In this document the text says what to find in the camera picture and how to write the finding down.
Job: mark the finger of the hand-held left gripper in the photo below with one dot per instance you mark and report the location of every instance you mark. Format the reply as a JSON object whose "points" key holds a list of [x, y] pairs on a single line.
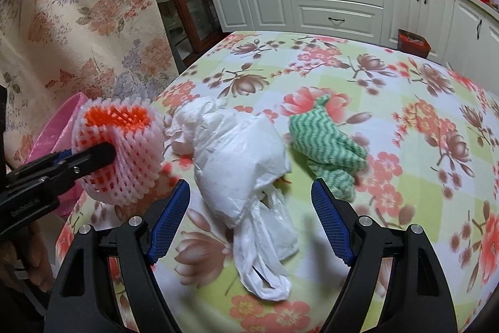
{"points": [[93, 157], [46, 161]]}

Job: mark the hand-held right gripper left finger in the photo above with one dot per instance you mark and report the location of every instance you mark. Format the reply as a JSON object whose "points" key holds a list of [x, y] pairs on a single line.
{"points": [[171, 220]]}

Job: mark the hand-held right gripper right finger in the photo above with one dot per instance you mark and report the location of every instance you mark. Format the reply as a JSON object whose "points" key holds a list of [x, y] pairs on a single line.
{"points": [[329, 220]]}

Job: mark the pink plastic trash bag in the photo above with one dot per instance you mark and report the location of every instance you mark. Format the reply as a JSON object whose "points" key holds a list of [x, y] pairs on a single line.
{"points": [[58, 130]]}

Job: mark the pink and orange foam net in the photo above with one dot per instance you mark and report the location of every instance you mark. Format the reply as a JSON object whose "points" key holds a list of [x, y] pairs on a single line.
{"points": [[136, 145]]}

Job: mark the white plastic bag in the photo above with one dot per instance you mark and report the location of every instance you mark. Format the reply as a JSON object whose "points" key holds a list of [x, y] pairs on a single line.
{"points": [[234, 161]]}

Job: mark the person's left hand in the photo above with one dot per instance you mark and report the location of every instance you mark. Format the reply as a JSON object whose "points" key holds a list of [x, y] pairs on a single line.
{"points": [[29, 259]]}

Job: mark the green striped cloth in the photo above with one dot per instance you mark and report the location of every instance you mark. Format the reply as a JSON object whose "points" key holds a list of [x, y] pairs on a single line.
{"points": [[327, 142]]}

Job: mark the floral curtain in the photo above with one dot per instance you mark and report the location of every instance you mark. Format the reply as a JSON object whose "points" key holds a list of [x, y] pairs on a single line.
{"points": [[78, 24]]}

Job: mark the red box bin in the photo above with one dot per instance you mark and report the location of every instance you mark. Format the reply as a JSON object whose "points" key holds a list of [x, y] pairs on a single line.
{"points": [[413, 44]]}

